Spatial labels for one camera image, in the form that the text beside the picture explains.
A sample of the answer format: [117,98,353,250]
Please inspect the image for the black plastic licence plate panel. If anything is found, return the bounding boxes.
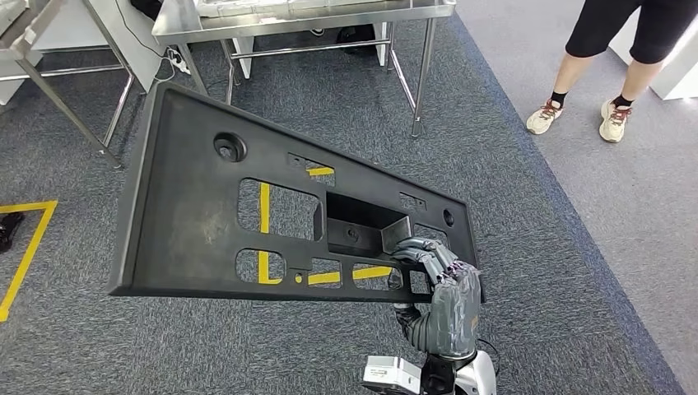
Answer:
[107,81,486,304]

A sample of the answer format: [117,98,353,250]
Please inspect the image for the white panel board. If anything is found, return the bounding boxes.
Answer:
[81,0,167,93]

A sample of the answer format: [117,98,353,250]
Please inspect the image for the white cabinet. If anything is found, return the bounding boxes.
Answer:
[609,0,698,102]

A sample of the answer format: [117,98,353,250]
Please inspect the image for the person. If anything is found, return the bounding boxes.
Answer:
[526,0,698,144]

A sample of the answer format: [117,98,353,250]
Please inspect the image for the yellow floor tape square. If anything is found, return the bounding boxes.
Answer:
[0,200,58,323]
[256,165,395,286]

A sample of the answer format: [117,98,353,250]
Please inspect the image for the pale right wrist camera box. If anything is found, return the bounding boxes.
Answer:
[362,355,424,395]

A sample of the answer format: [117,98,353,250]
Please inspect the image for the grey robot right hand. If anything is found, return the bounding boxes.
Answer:
[388,237,484,361]

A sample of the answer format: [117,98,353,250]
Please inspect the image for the stainless steel workbench table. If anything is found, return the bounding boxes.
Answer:
[151,0,457,138]

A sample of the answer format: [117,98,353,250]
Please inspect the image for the white power strip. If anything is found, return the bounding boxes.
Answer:
[165,48,192,76]

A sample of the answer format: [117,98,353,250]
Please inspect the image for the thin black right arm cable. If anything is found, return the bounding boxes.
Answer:
[478,337,500,377]

